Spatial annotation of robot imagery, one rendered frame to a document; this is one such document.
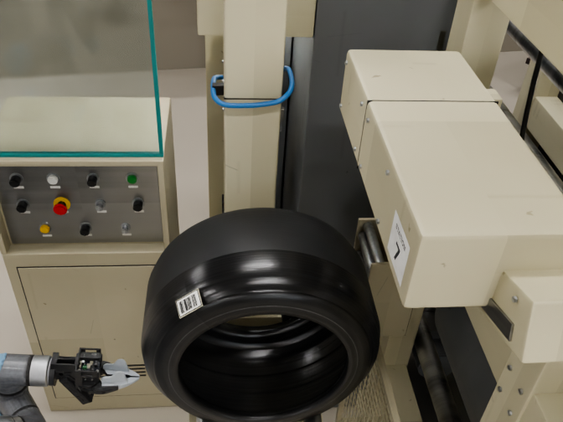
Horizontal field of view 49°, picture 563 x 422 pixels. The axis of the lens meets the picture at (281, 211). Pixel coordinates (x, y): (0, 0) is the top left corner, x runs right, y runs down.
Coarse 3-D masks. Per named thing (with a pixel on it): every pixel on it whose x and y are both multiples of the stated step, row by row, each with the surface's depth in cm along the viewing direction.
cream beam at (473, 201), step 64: (384, 64) 124; (448, 64) 126; (384, 128) 105; (448, 128) 106; (512, 128) 107; (384, 192) 102; (448, 192) 91; (512, 192) 92; (448, 256) 86; (512, 256) 87
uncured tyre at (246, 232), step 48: (192, 240) 137; (240, 240) 131; (288, 240) 132; (336, 240) 141; (192, 288) 127; (240, 288) 124; (288, 288) 125; (336, 288) 129; (144, 336) 135; (192, 336) 129; (240, 336) 172; (288, 336) 173; (336, 336) 167; (192, 384) 158; (240, 384) 166; (288, 384) 165; (336, 384) 146
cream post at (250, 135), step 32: (224, 0) 123; (256, 0) 123; (224, 32) 127; (256, 32) 127; (224, 64) 132; (256, 64) 132; (224, 96) 137; (256, 96) 137; (224, 128) 144; (256, 128) 142; (224, 160) 154; (256, 160) 148; (224, 192) 166; (256, 192) 154
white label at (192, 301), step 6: (192, 294) 126; (198, 294) 125; (180, 300) 127; (186, 300) 126; (192, 300) 125; (198, 300) 125; (180, 306) 126; (186, 306) 125; (192, 306) 125; (198, 306) 124; (180, 312) 126; (186, 312) 125
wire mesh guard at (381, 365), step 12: (384, 360) 164; (384, 372) 161; (360, 384) 188; (372, 384) 173; (384, 384) 158; (348, 396) 207; (384, 396) 161; (396, 408) 152; (336, 420) 225; (360, 420) 190; (372, 420) 173; (396, 420) 150
